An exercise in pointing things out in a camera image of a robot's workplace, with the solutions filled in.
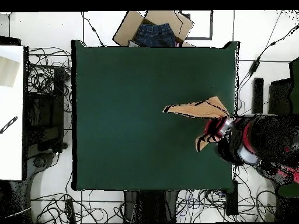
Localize tan terry towel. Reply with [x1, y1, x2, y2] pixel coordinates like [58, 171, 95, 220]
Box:
[162, 96, 231, 152]

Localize black flat panel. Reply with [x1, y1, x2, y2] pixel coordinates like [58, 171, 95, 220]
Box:
[267, 78, 294, 116]

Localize black upright bar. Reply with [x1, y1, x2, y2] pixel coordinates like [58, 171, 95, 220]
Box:
[252, 78, 265, 115]

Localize small black box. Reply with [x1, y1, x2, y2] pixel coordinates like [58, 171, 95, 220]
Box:
[225, 180, 239, 215]

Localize dark green table cloth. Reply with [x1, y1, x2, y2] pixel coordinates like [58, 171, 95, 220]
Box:
[70, 40, 240, 192]

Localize blue denim jeans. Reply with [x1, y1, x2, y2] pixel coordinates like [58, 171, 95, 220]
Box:
[134, 23, 177, 47]

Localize brown cardboard box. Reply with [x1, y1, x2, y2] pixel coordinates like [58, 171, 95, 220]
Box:
[112, 10, 194, 47]

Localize black equipment rack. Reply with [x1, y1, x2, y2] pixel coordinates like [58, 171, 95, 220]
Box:
[23, 67, 68, 153]

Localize white table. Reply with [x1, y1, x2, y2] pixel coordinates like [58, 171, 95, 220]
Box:
[0, 45, 25, 181]

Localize black striped strip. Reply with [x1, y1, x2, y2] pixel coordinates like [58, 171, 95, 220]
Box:
[0, 115, 19, 135]

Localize beige block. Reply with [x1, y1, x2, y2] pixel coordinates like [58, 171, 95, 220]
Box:
[0, 55, 20, 88]

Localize black cable with power brick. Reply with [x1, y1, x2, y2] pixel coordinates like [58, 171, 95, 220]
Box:
[235, 10, 299, 94]

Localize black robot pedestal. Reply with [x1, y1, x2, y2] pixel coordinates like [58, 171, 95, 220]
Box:
[123, 190, 178, 223]

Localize thin black cable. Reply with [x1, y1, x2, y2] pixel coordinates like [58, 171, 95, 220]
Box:
[80, 11, 106, 47]

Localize grey stand base with cables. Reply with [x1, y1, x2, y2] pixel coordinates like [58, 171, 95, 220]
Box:
[27, 151, 60, 173]

